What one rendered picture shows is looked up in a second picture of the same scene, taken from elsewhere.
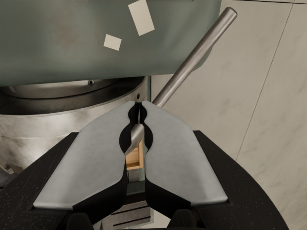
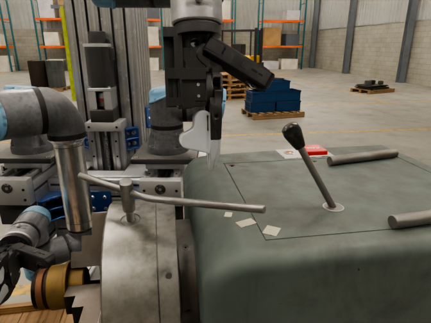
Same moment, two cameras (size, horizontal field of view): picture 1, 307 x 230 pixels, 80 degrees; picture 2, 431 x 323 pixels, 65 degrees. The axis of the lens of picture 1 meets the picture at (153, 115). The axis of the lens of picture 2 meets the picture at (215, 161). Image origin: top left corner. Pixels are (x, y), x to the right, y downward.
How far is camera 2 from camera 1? 54 cm
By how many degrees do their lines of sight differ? 90
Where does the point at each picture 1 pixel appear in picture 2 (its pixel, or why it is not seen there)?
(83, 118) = (167, 217)
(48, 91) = (181, 224)
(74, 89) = (182, 235)
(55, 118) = (170, 206)
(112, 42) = (228, 214)
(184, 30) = (245, 239)
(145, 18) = (246, 223)
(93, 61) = (214, 211)
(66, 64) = not seen: hidden behind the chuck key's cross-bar
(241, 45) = not seen: outside the picture
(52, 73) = not seen: hidden behind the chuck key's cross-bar
